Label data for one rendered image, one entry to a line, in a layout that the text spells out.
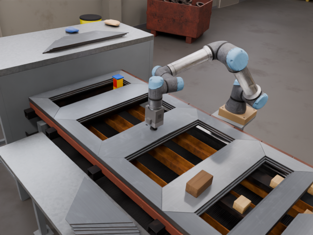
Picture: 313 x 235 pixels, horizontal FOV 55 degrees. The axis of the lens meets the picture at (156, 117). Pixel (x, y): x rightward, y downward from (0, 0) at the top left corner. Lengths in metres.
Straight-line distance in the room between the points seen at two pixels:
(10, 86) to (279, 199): 1.62
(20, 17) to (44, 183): 3.77
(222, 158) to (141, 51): 1.33
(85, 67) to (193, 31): 3.81
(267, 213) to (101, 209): 0.67
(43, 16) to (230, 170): 4.29
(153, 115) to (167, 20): 4.51
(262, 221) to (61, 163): 0.99
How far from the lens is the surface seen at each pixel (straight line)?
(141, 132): 1.66
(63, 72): 2.19
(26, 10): 5.10
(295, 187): 1.52
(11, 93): 2.10
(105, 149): 1.55
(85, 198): 1.39
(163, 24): 6.06
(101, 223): 1.29
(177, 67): 1.71
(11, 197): 2.64
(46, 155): 1.71
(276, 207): 1.39
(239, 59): 1.73
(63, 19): 5.46
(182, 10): 5.86
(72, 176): 1.56
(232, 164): 1.53
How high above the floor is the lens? 1.79
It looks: 32 degrees down
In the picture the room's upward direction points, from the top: 3 degrees clockwise
